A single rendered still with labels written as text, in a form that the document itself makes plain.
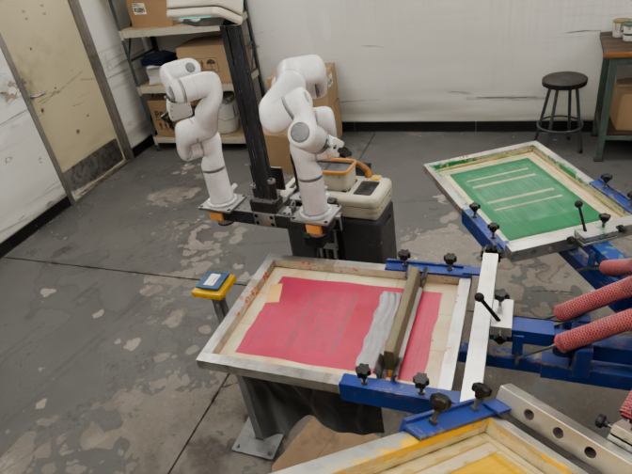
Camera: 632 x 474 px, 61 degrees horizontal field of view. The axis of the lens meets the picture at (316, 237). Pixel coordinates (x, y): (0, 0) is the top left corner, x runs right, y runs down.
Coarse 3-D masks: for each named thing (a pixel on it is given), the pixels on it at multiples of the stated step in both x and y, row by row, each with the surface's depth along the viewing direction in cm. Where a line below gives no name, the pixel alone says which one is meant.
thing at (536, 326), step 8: (520, 320) 157; (528, 320) 157; (536, 320) 156; (544, 320) 156; (512, 328) 155; (520, 328) 154; (528, 328) 154; (536, 328) 153; (544, 328) 153; (552, 328) 153; (512, 336) 156; (528, 336) 154; (536, 336) 153; (544, 336) 152; (552, 336) 151; (536, 344) 154; (544, 344) 154; (552, 344) 153
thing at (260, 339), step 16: (256, 320) 187; (272, 320) 186; (288, 320) 185; (256, 336) 180; (272, 336) 179; (352, 336) 174; (416, 336) 170; (240, 352) 175; (256, 352) 174; (272, 352) 173; (288, 352) 172; (304, 352) 171; (352, 352) 168; (416, 352) 164; (336, 368) 163; (352, 368) 162; (416, 368) 159
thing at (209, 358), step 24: (264, 264) 208; (288, 264) 209; (312, 264) 205; (336, 264) 202; (360, 264) 200; (384, 264) 197; (240, 312) 188; (456, 312) 171; (216, 336) 178; (456, 336) 162; (216, 360) 168; (240, 360) 167; (456, 360) 155; (288, 384) 161; (312, 384) 157; (336, 384) 153
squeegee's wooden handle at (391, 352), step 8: (416, 272) 180; (408, 280) 177; (416, 280) 177; (408, 288) 173; (416, 288) 178; (408, 296) 170; (400, 304) 168; (408, 304) 168; (400, 312) 164; (408, 312) 168; (400, 320) 162; (408, 320) 169; (392, 328) 159; (400, 328) 159; (392, 336) 156; (400, 336) 158; (392, 344) 154; (400, 344) 159; (384, 352) 152; (392, 352) 151; (392, 360) 153; (392, 368) 155
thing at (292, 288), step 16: (288, 288) 200; (304, 288) 198; (320, 288) 197; (336, 288) 196; (352, 288) 194; (368, 288) 193; (384, 288) 192; (400, 288) 190; (272, 304) 193; (288, 304) 192; (368, 304) 186; (432, 304) 181; (352, 320) 180; (368, 320) 179; (416, 320) 176; (432, 320) 175
